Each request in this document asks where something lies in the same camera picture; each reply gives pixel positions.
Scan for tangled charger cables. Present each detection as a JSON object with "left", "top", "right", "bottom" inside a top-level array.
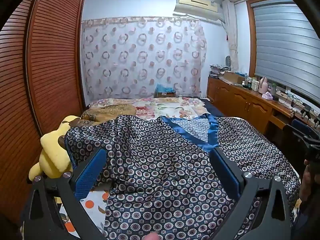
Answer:
[{"left": 274, "top": 90, "right": 304, "bottom": 109}]

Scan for floral blanket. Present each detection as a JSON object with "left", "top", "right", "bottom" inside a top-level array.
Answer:
[{"left": 86, "top": 97, "right": 220, "bottom": 120}]

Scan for stack of folded fabrics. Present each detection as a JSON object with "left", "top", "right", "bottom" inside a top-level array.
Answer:
[{"left": 209, "top": 64, "right": 230, "bottom": 78}]

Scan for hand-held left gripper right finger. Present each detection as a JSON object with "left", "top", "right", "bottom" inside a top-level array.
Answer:
[{"left": 207, "top": 147, "right": 293, "bottom": 240}]

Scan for open cardboard box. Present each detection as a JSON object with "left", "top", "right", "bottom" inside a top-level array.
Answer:
[{"left": 221, "top": 70, "right": 245, "bottom": 85}]

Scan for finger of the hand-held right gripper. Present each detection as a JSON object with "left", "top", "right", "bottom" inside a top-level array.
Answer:
[{"left": 285, "top": 119, "right": 320, "bottom": 143}]

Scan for wooden sideboard cabinet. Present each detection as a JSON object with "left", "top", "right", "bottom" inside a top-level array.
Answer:
[{"left": 207, "top": 76, "right": 295, "bottom": 135}]

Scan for cream wall air conditioner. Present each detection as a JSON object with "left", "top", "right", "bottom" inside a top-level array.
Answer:
[{"left": 173, "top": 0, "right": 225, "bottom": 23}]

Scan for yellow plush toy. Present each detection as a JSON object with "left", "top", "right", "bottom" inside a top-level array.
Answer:
[{"left": 28, "top": 115, "right": 80, "bottom": 204}]

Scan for row of small bottles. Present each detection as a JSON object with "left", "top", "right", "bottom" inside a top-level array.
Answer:
[{"left": 241, "top": 74, "right": 260, "bottom": 90}]

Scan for ring patterned sheer curtain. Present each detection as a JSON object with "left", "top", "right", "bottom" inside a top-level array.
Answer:
[{"left": 81, "top": 16, "right": 208, "bottom": 100}]

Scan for grey window blind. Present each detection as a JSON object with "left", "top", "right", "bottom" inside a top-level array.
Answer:
[{"left": 252, "top": 0, "right": 320, "bottom": 100}]

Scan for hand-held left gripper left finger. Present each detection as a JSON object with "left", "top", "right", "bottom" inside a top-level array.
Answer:
[{"left": 21, "top": 147, "right": 108, "bottom": 240}]

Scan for wooden window frame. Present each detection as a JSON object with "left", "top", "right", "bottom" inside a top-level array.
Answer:
[{"left": 246, "top": 0, "right": 320, "bottom": 110}]

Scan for orange fruit print bed sheet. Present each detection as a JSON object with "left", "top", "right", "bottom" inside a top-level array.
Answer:
[{"left": 56, "top": 189, "right": 112, "bottom": 234}]

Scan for brown gold patterned folded cloth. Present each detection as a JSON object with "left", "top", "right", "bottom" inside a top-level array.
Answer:
[{"left": 80, "top": 104, "right": 137, "bottom": 127}]

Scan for dark blue mattress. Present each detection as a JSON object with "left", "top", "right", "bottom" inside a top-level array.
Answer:
[{"left": 200, "top": 97, "right": 225, "bottom": 118}]

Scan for cardboard box with blue contents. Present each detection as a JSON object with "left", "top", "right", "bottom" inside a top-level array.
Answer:
[{"left": 154, "top": 84, "right": 176, "bottom": 98}]

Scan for navy ring patterned satin top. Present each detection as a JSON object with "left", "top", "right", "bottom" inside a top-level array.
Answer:
[{"left": 64, "top": 114, "right": 302, "bottom": 240}]

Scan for person's right hand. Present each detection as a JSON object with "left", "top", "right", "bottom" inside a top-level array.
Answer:
[{"left": 299, "top": 159, "right": 313, "bottom": 203}]

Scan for wooden louvred wardrobe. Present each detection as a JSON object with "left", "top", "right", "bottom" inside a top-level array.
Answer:
[{"left": 0, "top": 0, "right": 87, "bottom": 228}]

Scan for tied lace curtain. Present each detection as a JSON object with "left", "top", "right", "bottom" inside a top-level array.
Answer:
[{"left": 222, "top": 0, "right": 239, "bottom": 73}]

